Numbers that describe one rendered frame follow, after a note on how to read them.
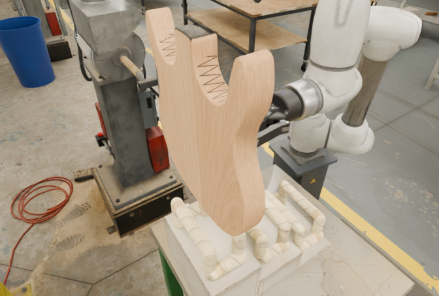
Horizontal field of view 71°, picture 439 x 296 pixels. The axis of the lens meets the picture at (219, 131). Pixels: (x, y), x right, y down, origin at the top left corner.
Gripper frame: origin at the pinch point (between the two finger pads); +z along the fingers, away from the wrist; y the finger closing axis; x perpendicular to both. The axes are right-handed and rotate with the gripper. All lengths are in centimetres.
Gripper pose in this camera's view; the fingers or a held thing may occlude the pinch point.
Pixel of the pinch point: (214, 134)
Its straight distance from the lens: 61.8
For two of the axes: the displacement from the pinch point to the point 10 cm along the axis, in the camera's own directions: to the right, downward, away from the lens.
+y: -5.4, -5.1, 6.7
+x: -0.1, -7.9, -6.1
